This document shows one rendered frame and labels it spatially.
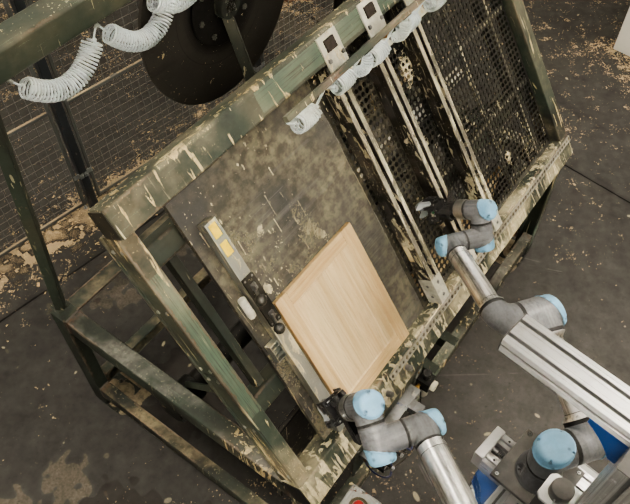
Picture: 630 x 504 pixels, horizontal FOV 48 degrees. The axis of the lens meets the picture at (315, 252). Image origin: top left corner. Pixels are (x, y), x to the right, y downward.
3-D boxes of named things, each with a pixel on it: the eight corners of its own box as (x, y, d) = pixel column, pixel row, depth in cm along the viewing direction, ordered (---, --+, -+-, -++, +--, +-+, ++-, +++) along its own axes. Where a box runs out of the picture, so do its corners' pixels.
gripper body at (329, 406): (333, 388, 204) (348, 384, 193) (351, 412, 204) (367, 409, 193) (314, 405, 201) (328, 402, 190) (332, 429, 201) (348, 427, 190)
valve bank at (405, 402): (382, 497, 273) (387, 475, 254) (351, 476, 278) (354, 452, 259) (446, 401, 298) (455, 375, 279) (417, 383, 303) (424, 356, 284)
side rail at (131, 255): (279, 479, 250) (300, 489, 241) (97, 238, 199) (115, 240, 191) (290, 466, 253) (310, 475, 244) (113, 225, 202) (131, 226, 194)
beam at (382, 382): (295, 501, 255) (315, 510, 247) (279, 480, 249) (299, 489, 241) (553, 153, 364) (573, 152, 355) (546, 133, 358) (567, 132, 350)
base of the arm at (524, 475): (570, 472, 231) (579, 461, 224) (544, 505, 225) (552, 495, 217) (531, 441, 238) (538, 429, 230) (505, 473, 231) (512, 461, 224)
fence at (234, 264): (332, 429, 257) (340, 432, 255) (196, 226, 214) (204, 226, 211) (340, 419, 260) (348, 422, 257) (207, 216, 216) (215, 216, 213)
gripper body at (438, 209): (421, 209, 269) (447, 209, 260) (433, 196, 273) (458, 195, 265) (429, 225, 273) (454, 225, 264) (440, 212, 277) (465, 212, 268)
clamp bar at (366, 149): (426, 305, 290) (475, 312, 272) (294, 45, 235) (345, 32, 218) (438, 289, 295) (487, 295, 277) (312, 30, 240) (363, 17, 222)
